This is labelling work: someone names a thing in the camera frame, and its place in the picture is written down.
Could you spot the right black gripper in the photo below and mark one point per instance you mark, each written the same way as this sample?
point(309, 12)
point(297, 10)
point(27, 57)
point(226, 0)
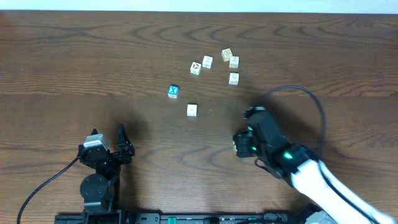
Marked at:
point(244, 150)

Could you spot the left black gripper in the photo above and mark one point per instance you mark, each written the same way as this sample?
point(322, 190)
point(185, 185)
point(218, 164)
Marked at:
point(109, 154)

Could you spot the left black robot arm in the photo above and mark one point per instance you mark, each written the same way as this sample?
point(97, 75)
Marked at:
point(101, 190)

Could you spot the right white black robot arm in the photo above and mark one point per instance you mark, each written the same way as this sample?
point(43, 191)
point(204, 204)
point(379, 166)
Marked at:
point(302, 169)

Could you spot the plain small wooden block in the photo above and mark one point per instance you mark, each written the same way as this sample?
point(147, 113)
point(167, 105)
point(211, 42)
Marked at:
point(192, 110)

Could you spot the blue X wooden block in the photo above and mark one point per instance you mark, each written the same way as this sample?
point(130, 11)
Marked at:
point(173, 91)

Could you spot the wooden block beside yellow one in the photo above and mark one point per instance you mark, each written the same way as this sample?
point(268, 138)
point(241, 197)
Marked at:
point(234, 62)

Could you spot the yellow-edged wooden block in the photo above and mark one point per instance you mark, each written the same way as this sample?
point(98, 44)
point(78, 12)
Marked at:
point(226, 54)

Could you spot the wooden block with X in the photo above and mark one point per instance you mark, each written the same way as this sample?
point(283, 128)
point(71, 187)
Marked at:
point(207, 62)

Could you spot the wooden block with red circle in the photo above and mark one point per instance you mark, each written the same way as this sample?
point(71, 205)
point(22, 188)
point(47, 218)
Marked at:
point(195, 68)

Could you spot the wooden block with ring picture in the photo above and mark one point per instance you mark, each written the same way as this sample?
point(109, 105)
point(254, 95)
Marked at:
point(233, 78)

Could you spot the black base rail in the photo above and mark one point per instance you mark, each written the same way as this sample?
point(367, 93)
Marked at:
point(156, 218)

